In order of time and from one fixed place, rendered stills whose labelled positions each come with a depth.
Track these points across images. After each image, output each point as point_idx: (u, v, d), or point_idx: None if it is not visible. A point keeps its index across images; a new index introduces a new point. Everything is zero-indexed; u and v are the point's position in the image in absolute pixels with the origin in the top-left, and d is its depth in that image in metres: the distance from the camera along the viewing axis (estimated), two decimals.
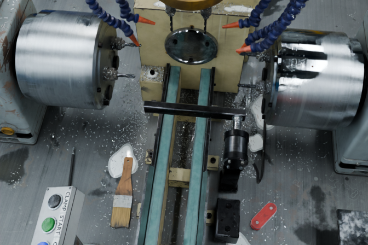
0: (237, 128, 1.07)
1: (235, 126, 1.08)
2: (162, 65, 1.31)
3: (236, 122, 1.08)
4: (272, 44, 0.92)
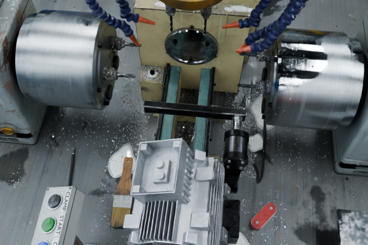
0: (237, 128, 1.07)
1: (235, 126, 1.08)
2: (162, 65, 1.31)
3: (236, 122, 1.08)
4: (272, 44, 0.92)
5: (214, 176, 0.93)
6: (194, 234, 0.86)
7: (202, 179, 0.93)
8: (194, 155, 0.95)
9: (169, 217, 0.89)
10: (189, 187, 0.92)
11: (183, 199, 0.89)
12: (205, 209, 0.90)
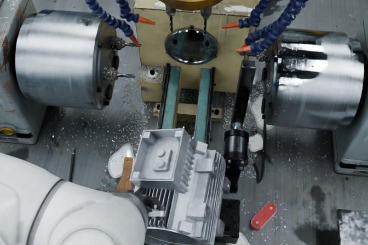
0: None
1: None
2: (162, 65, 1.31)
3: None
4: (272, 44, 0.92)
5: (213, 168, 0.94)
6: (189, 223, 0.87)
7: (202, 170, 0.94)
8: (195, 146, 0.96)
9: (166, 205, 0.90)
10: (188, 177, 0.93)
11: (180, 188, 0.90)
12: (202, 200, 0.91)
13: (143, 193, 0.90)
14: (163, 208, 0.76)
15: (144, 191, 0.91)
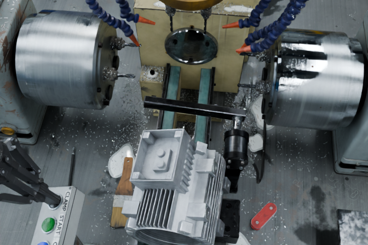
0: (237, 128, 1.07)
1: (235, 126, 1.08)
2: (162, 65, 1.31)
3: (236, 122, 1.08)
4: (272, 44, 0.92)
5: (213, 168, 0.94)
6: (189, 223, 0.87)
7: (202, 170, 0.94)
8: (195, 146, 0.96)
9: (166, 205, 0.90)
10: (188, 177, 0.93)
11: (180, 188, 0.90)
12: (202, 200, 0.91)
13: (46, 197, 0.89)
14: None
15: (51, 199, 0.90)
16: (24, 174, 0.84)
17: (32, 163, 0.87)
